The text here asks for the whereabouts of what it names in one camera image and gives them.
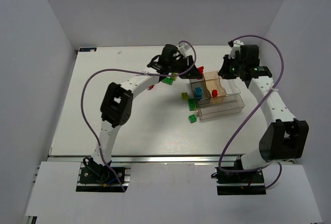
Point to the smoky grey plastic tray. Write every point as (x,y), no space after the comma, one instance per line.
(200,83)

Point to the long green lego brick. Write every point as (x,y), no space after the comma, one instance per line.
(167,81)

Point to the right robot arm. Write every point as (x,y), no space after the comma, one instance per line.
(285,136)

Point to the clear plastic base box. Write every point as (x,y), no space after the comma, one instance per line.
(219,106)

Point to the aluminium table frame rail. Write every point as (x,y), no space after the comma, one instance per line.
(143,159)

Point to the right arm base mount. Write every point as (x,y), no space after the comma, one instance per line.
(239,184)

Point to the green square lego bottom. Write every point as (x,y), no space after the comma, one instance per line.
(192,118)

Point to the lime square lego centre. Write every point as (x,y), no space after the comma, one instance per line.
(184,96)

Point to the lime sloped lego brick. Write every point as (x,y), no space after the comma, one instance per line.
(173,76)

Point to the small red square lego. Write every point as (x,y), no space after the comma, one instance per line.
(201,69)

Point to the long teal lego brick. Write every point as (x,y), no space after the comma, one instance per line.
(198,97)

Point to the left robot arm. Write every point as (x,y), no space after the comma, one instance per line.
(117,103)

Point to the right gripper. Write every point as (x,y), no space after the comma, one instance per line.
(226,68)

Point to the red arched lego brick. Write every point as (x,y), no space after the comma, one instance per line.
(214,93)

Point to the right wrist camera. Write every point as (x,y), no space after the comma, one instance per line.
(235,46)

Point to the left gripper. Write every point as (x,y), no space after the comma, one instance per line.
(188,66)

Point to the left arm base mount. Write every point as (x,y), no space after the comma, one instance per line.
(94,177)

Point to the small teal square lego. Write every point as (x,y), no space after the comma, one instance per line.
(198,90)

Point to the long green lego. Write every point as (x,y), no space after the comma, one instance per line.
(191,104)

